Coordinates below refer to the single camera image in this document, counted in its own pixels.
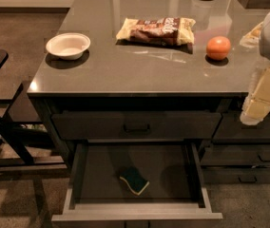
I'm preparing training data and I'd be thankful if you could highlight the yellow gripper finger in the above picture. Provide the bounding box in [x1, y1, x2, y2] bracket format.
[240, 67, 270, 125]

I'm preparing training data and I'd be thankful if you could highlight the green and yellow sponge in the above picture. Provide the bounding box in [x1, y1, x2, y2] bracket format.
[119, 167, 149, 196]

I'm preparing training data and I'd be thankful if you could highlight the closed grey top drawer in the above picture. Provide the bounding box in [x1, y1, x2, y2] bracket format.
[52, 111, 222, 141]

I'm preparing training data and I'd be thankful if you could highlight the open grey middle drawer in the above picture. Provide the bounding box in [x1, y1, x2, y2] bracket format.
[52, 142, 222, 228]

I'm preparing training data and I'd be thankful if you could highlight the orange round fruit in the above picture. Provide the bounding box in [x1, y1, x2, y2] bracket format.
[206, 36, 231, 61]

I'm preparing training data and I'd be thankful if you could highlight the brown and yellow snack bag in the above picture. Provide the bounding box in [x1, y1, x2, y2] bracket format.
[116, 17, 196, 47]

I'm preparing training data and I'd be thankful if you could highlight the grey kitchen island cabinet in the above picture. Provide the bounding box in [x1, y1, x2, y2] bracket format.
[30, 93, 270, 169]

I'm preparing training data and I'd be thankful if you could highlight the white paper bowl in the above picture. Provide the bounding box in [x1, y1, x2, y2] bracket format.
[46, 32, 90, 60]

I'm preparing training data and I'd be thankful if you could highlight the black bar stool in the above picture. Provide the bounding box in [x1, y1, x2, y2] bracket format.
[0, 49, 64, 167]

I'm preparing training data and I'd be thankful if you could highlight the black drawer handle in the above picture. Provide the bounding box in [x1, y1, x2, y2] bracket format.
[123, 124, 150, 133]

